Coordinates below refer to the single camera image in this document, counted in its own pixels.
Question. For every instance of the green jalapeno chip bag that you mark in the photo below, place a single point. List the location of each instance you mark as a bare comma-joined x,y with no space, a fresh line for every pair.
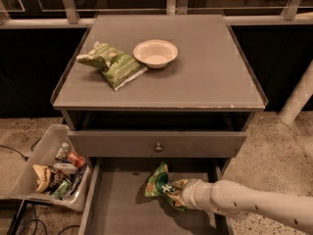
116,66

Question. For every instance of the round metal drawer knob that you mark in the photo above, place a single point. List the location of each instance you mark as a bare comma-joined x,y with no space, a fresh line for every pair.
158,148

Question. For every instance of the metal window railing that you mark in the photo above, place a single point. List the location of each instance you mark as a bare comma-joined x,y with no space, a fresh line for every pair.
79,13

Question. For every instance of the grey drawer cabinet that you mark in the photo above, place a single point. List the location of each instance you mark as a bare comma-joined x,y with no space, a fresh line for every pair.
208,87

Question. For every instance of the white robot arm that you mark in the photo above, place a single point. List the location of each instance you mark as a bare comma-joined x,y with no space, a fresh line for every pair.
272,175

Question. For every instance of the brown snack bag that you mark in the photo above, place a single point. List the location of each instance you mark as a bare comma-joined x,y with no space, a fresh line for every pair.
48,177

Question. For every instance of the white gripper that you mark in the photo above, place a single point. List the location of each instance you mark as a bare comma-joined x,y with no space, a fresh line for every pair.
192,193

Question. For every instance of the grey top drawer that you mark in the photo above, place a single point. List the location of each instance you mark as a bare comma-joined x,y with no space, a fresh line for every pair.
141,144

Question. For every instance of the red soda can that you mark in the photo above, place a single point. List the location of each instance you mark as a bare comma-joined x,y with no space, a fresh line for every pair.
75,159

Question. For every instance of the green soda can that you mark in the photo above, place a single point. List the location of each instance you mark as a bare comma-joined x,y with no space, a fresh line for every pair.
62,189

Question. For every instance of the white paper bowl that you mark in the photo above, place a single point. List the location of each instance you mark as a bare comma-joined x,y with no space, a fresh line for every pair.
155,54

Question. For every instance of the clear plastic bin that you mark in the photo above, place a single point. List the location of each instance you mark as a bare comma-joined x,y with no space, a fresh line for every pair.
44,154

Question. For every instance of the silver can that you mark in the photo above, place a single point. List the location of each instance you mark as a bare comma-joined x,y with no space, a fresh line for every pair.
62,152

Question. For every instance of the grey open middle drawer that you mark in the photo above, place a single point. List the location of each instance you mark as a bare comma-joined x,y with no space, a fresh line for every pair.
117,204

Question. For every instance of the green rice chip bag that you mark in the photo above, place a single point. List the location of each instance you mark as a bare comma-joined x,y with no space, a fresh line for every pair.
159,185

